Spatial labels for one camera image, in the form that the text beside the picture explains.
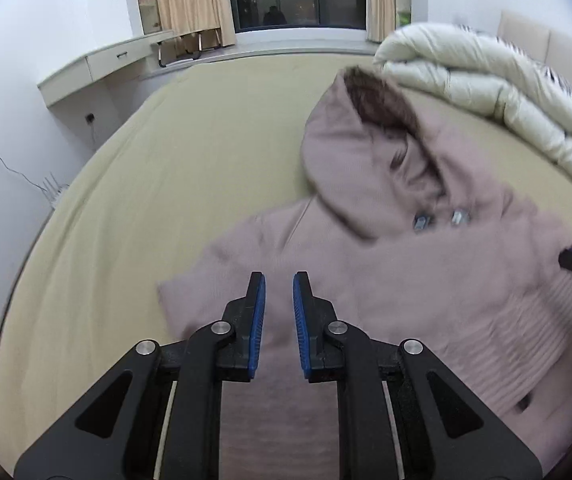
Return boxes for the mauve hooded puffer coat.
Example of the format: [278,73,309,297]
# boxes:
[159,67,572,479]

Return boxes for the zebra print pillow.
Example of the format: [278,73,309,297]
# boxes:
[453,23,572,101]

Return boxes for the beige padded headboard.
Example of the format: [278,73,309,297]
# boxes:
[498,11,572,88]

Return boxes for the white folded duvet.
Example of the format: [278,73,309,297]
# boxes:
[374,23,572,179]

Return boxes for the white wifi router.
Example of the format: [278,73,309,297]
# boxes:
[42,172,69,210]

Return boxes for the bed with olive sheet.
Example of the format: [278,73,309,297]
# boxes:
[0,54,342,470]

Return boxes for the folding bed tray table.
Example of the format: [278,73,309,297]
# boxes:
[152,29,223,68]

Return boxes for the white wall desk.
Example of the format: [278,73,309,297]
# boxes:
[38,30,178,107]

